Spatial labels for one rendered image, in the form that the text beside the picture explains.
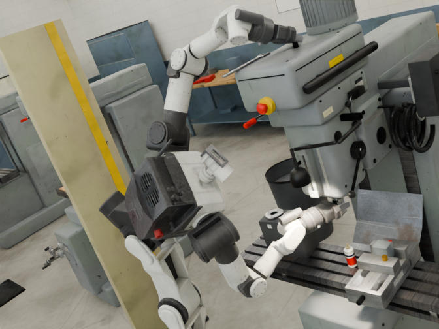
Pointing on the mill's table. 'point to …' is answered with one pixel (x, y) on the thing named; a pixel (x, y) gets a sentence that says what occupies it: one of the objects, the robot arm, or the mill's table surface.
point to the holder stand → (309, 241)
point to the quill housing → (329, 154)
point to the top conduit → (339, 68)
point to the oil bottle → (350, 256)
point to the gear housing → (320, 104)
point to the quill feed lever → (359, 149)
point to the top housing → (299, 68)
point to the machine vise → (381, 281)
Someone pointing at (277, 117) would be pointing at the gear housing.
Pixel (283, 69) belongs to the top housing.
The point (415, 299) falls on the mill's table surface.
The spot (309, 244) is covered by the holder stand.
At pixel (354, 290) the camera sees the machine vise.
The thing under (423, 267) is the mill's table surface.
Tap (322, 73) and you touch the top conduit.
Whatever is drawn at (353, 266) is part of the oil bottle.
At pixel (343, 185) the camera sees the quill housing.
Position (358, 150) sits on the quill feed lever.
